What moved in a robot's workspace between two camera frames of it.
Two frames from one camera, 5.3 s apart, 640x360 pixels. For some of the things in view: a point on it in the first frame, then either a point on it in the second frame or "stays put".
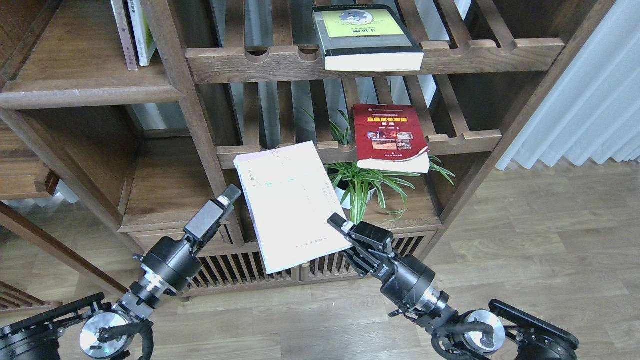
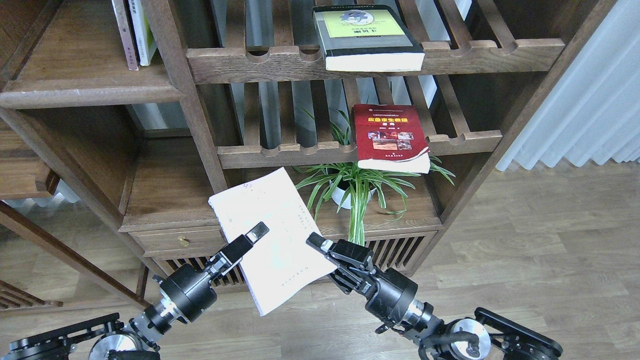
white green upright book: (144, 41) stays put
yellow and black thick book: (372, 38) stays put
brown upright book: (124, 30) stays put
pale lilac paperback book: (288, 199) to (284, 264)
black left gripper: (176, 263) to (186, 290)
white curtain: (592, 111) stays put
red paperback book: (390, 137) stays put
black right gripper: (405, 279) to (389, 294)
